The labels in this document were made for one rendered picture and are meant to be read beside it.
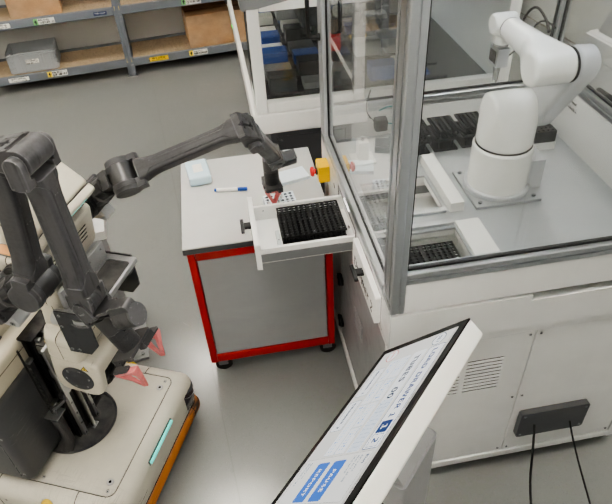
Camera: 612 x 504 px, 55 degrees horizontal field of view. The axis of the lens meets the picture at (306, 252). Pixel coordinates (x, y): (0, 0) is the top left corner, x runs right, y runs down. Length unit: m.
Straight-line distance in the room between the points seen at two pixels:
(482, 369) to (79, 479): 1.41
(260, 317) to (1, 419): 1.05
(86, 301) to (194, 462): 1.29
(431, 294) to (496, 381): 0.54
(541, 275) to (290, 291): 1.08
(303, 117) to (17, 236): 1.69
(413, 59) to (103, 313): 0.86
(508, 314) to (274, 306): 1.05
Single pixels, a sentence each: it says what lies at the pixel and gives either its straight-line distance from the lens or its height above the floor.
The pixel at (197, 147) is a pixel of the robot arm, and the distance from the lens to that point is 1.72.
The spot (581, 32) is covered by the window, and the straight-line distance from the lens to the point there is 1.41.
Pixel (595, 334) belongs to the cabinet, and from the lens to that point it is 2.11.
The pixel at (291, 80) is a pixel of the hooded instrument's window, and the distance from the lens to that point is 2.72.
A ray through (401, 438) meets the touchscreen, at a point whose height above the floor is 1.19.
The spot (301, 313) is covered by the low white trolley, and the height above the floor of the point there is 0.31.
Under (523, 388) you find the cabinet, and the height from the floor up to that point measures 0.47.
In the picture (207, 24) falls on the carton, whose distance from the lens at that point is 5.69.
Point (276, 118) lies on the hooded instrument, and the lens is 2.76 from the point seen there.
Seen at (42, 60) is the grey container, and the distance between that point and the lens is 5.78.
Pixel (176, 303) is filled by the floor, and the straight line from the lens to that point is 3.15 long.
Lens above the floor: 2.15
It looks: 40 degrees down
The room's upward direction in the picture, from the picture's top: 3 degrees counter-clockwise
